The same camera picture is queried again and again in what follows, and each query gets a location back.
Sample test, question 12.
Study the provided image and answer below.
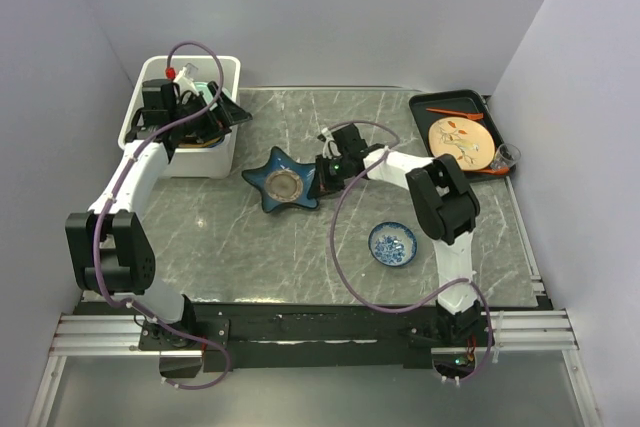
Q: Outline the orange plastic knife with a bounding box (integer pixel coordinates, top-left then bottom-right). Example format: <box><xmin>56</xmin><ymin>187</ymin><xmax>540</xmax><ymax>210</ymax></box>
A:
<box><xmin>425</xmin><ymin>108</ymin><xmax>484</xmax><ymax>121</ymax></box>

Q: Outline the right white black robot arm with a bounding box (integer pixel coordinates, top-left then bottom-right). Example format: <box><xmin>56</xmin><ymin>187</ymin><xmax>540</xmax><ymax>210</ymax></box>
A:
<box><xmin>310</xmin><ymin>121</ymin><xmax>481</xmax><ymax>345</ymax></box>

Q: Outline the white plastic bin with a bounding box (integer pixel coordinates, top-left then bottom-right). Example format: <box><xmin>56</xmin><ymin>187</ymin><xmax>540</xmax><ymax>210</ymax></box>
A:
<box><xmin>118</xmin><ymin>55</ymin><xmax>241</xmax><ymax>179</ymax></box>

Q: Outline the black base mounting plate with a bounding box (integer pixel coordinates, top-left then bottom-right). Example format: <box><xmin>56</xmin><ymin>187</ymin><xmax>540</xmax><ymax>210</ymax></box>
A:
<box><xmin>72</xmin><ymin>300</ymin><xmax>496</xmax><ymax>379</ymax></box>

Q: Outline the blue white porcelain bowl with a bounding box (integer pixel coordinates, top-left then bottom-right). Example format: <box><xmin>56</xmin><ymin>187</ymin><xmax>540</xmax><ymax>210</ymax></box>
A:
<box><xmin>368</xmin><ymin>222</ymin><xmax>418</xmax><ymax>268</ymax></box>

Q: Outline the beige leaf pattern plate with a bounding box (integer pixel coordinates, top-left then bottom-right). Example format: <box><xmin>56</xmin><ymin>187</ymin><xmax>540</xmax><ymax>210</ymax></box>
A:
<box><xmin>427</xmin><ymin>116</ymin><xmax>496</xmax><ymax>171</ymax></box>

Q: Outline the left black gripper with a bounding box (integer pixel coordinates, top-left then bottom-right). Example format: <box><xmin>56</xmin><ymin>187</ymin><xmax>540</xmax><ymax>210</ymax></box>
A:
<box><xmin>170</xmin><ymin>82</ymin><xmax>252</xmax><ymax>144</ymax></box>

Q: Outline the clear plastic cup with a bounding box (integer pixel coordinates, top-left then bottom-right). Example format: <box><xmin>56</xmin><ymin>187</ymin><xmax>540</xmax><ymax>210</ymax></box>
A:
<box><xmin>491</xmin><ymin>143</ymin><xmax>521</xmax><ymax>173</ymax></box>

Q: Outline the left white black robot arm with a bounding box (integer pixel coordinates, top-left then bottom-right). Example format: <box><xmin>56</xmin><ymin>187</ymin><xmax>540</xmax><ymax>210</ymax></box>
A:
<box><xmin>65</xmin><ymin>75</ymin><xmax>251</xmax><ymax>349</ymax></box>

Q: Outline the pale green plate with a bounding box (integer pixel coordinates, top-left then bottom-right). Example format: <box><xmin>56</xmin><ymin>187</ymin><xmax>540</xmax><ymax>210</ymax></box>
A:
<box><xmin>195</xmin><ymin>82</ymin><xmax>231</xmax><ymax>104</ymax></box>

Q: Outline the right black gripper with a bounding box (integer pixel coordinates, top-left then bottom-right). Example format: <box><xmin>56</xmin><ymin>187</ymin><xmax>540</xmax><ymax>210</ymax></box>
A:
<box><xmin>310</xmin><ymin>153</ymin><xmax>353</xmax><ymax>199</ymax></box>

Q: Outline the aluminium rail frame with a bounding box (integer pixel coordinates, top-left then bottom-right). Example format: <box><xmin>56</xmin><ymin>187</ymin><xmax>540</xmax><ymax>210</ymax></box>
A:
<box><xmin>27</xmin><ymin>310</ymin><xmax>603</xmax><ymax>426</ymax></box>

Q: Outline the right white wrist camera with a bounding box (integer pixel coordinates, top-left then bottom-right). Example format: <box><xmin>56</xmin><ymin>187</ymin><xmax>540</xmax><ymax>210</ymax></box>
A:
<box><xmin>318</xmin><ymin>128</ymin><xmax>340</xmax><ymax>158</ymax></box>

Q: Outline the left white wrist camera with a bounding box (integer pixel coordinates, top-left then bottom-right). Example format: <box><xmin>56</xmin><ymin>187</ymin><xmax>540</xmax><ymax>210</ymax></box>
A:
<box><xmin>165</xmin><ymin>63</ymin><xmax>198</xmax><ymax>93</ymax></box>

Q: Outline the black rectangular tray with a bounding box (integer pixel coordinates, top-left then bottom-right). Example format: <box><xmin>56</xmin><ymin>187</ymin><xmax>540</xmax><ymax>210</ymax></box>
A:
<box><xmin>409</xmin><ymin>89</ymin><xmax>512</xmax><ymax>182</ymax></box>

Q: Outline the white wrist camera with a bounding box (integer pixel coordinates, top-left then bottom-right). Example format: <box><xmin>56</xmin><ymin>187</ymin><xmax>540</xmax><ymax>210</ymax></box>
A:
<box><xmin>318</xmin><ymin>128</ymin><xmax>340</xmax><ymax>158</ymax></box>
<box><xmin>165</xmin><ymin>63</ymin><xmax>198</xmax><ymax>93</ymax></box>

